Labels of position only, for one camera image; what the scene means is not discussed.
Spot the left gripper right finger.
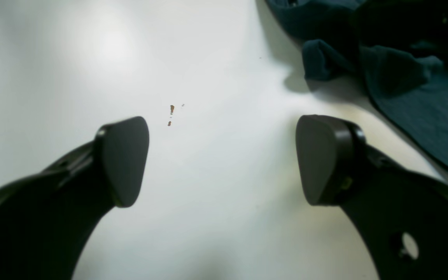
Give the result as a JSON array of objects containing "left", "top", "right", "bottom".
[{"left": 296, "top": 115, "right": 448, "bottom": 280}]

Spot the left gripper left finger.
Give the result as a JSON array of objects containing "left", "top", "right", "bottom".
[{"left": 0, "top": 116, "right": 149, "bottom": 280}]

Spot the dark blue T-shirt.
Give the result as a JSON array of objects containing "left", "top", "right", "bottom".
[{"left": 267, "top": 0, "right": 448, "bottom": 171}]

